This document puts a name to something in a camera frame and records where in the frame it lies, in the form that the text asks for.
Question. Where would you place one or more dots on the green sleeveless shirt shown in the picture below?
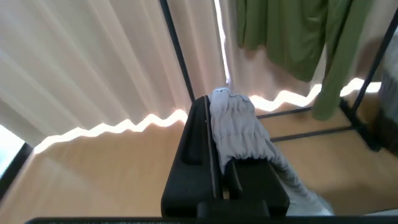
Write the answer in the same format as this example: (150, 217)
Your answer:
(292, 37)

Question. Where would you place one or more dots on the beige curtain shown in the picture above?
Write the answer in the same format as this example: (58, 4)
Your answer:
(77, 62)

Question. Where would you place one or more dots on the black clothes rack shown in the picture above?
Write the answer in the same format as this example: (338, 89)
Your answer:
(178, 49)

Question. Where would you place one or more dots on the white laundry basket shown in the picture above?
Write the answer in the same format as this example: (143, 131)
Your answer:
(388, 102)

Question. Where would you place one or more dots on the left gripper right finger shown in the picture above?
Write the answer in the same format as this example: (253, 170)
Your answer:
(258, 183)

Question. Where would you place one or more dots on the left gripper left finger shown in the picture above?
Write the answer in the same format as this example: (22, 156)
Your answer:
(192, 180)

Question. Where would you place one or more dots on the pale grey garment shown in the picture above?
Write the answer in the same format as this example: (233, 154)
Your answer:
(239, 130)

